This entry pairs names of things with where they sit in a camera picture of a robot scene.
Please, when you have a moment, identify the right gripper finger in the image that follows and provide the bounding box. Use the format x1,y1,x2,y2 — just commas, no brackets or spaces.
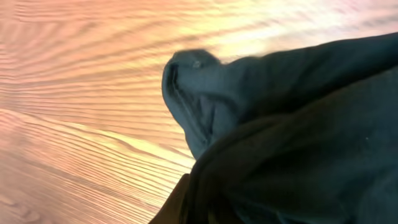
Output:
149,174,190,224

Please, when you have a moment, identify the dark navy t-shirt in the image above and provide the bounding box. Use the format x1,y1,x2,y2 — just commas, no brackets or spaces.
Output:
162,33,397,223

